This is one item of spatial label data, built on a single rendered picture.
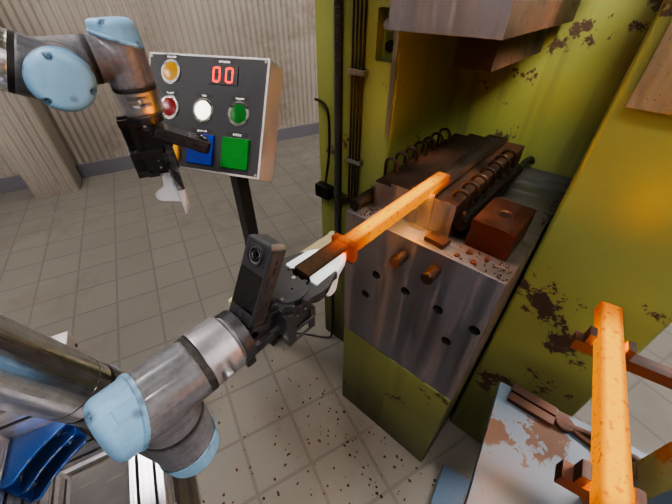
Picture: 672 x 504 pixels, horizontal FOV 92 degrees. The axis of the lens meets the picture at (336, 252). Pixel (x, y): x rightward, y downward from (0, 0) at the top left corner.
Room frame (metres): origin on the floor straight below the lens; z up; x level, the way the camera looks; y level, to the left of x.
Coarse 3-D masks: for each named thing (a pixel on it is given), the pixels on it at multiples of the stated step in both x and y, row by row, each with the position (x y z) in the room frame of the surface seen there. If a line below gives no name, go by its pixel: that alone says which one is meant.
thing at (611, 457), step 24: (600, 312) 0.32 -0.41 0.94; (600, 336) 0.28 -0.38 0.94; (600, 360) 0.24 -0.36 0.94; (624, 360) 0.24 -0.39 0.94; (600, 384) 0.21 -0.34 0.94; (624, 384) 0.21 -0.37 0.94; (600, 408) 0.18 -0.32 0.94; (624, 408) 0.18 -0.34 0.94; (600, 432) 0.15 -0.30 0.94; (624, 432) 0.15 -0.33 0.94; (600, 456) 0.13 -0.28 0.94; (624, 456) 0.13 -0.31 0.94; (600, 480) 0.10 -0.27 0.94; (624, 480) 0.10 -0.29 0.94
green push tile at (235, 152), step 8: (224, 144) 0.79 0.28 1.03; (232, 144) 0.78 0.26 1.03; (240, 144) 0.78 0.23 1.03; (248, 144) 0.77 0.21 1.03; (224, 152) 0.78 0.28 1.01; (232, 152) 0.77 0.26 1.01; (240, 152) 0.77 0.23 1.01; (248, 152) 0.76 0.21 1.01; (224, 160) 0.77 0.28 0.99; (232, 160) 0.76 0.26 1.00; (240, 160) 0.76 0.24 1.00; (248, 160) 0.76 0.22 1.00; (232, 168) 0.75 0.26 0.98; (240, 168) 0.75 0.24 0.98
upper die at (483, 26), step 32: (416, 0) 0.65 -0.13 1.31; (448, 0) 0.61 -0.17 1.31; (480, 0) 0.58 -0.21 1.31; (512, 0) 0.55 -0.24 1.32; (544, 0) 0.66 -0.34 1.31; (576, 0) 0.83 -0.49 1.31; (416, 32) 0.64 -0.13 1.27; (448, 32) 0.61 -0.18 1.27; (480, 32) 0.57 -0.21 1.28; (512, 32) 0.57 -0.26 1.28
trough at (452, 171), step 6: (492, 138) 0.91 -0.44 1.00; (480, 144) 0.86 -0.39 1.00; (486, 144) 0.89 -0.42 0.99; (492, 144) 0.89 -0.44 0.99; (474, 150) 0.83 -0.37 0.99; (480, 150) 0.85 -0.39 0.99; (486, 150) 0.85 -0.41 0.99; (462, 156) 0.78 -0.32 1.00; (468, 156) 0.81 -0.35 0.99; (474, 156) 0.81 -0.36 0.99; (456, 162) 0.75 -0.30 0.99; (462, 162) 0.77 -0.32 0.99; (468, 162) 0.77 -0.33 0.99; (450, 168) 0.73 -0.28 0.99; (456, 168) 0.74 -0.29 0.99; (462, 168) 0.74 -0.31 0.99; (450, 174) 0.70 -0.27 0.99
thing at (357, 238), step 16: (432, 176) 0.65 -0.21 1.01; (448, 176) 0.65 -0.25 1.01; (416, 192) 0.58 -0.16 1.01; (432, 192) 0.60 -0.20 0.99; (384, 208) 0.51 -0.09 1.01; (400, 208) 0.51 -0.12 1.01; (368, 224) 0.46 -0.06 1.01; (384, 224) 0.47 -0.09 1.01; (336, 240) 0.41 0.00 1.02; (352, 240) 0.41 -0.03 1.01; (368, 240) 0.44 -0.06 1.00; (320, 256) 0.37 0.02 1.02; (336, 256) 0.37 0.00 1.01; (352, 256) 0.39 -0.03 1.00; (304, 272) 0.33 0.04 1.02
